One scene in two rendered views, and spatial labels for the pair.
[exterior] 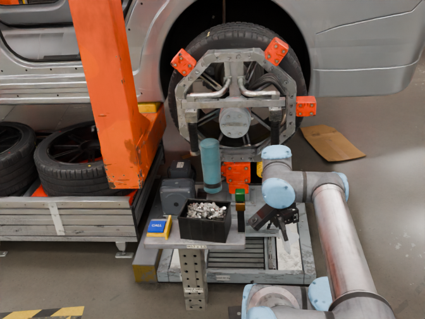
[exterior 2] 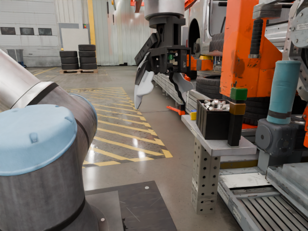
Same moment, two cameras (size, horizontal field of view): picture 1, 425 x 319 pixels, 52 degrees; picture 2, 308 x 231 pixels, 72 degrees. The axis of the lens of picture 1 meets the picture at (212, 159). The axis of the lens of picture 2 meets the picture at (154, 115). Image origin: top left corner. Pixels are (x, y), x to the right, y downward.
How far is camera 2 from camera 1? 152 cm
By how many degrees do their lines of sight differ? 70
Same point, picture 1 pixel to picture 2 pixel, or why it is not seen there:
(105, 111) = (229, 23)
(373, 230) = not seen: outside the picture
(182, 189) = (272, 125)
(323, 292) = (34, 111)
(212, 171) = (274, 93)
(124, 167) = (227, 75)
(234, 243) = (209, 144)
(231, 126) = (301, 29)
